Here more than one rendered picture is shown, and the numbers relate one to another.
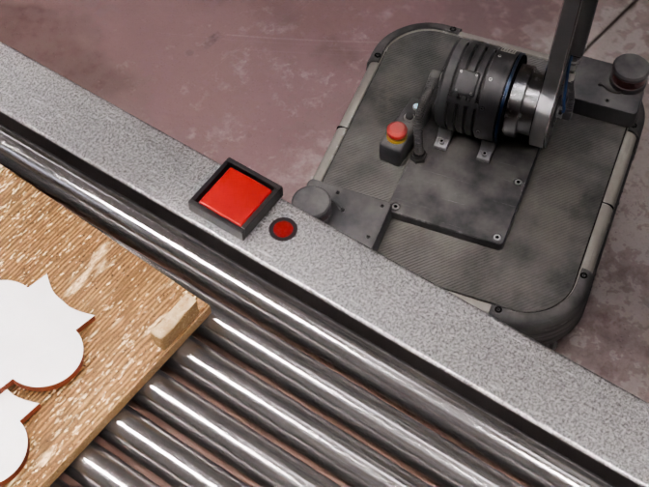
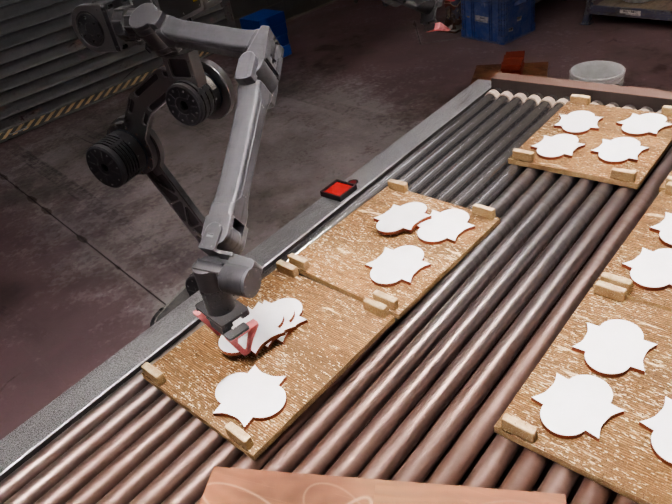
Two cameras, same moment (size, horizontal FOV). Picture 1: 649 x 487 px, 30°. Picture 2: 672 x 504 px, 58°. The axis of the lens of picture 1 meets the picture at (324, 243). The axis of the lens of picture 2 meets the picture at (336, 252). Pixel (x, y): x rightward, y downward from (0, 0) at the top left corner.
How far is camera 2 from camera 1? 1.74 m
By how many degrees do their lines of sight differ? 57
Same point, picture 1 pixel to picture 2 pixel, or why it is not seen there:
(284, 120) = not seen: hidden behind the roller
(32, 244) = (356, 227)
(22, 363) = (416, 212)
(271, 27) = not seen: hidden behind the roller
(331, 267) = (370, 171)
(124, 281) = (376, 203)
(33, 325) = (398, 214)
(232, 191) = (336, 189)
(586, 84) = not seen: hidden behind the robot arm
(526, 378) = (415, 136)
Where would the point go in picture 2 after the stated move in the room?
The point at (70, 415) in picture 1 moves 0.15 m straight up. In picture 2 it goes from (436, 206) to (431, 154)
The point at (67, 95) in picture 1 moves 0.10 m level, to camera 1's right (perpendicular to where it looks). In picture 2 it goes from (272, 240) to (276, 219)
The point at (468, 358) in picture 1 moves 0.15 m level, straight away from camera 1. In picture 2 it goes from (408, 145) to (362, 146)
